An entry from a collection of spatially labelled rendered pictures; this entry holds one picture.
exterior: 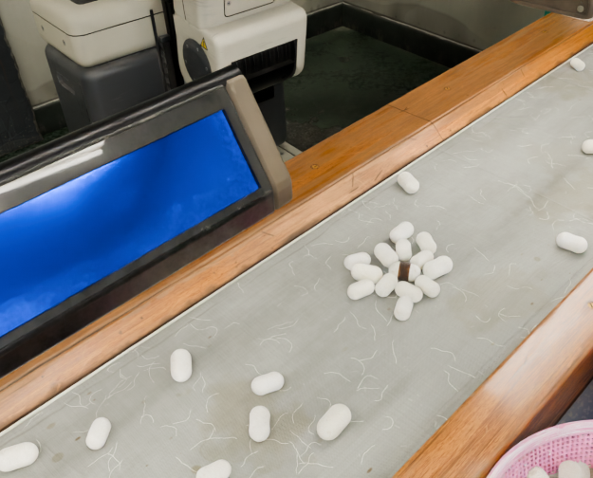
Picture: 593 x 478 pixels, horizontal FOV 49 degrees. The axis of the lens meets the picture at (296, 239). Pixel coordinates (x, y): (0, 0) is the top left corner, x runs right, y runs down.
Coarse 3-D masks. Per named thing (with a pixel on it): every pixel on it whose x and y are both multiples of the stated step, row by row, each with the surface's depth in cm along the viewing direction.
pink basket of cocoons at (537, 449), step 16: (544, 432) 55; (560, 432) 55; (576, 432) 56; (592, 432) 56; (512, 448) 54; (528, 448) 54; (544, 448) 55; (560, 448) 56; (576, 448) 56; (592, 448) 56; (496, 464) 53; (512, 464) 54; (528, 464) 55; (544, 464) 56; (560, 464) 57; (592, 464) 57
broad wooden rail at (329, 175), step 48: (528, 48) 117; (576, 48) 120; (432, 96) 104; (480, 96) 104; (336, 144) 94; (384, 144) 93; (432, 144) 97; (336, 192) 86; (240, 240) 78; (288, 240) 81; (192, 288) 73; (96, 336) 67; (144, 336) 70; (0, 384) 62; (48, 384) 64
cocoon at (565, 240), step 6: (564, 234) 77; (570, 234) 77; (558, 240) 77; (564, 240) 76; (570, 240) 76; (576, 240) 76; (582, 240) 76; (564, 246) 77; (570, 246) 76; (576, 246) 76; (582, 246) 76; (576, 252) 76
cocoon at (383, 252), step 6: (378, 246) 77; (384, 246) 76; (378, 252) 76; (384, 252) 76; (390, 252) 75; (378, 258) 77; (384, 258) 75; (390, 258) 75; (396, 258) 75; (384, 264) 76; (390, 264) 75
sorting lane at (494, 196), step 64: (512, 128) 100; (576, 128) 99; (384, 192) 89; (448, 192) 88; (512, 192) 87; (576, 192) 86; (320, 256) 79; (448, 256) 78; (512, 256) 77; (576, 256) 76; (192, 320) 71; (256, 320) 71; (320, 320) 70; (384, 320) 70; (448, 320) 70; (512, 320) 69; (128, 384) 65; (192, 384) 64; (320, 384) 64; (384, 384) 63; (448, 384) 63; (0, 448) 60; (64, 448) 59; (128, 448) 59; (192, 448) 59; (256, 448) 58; (320, 448) 58; (384, 448) 58
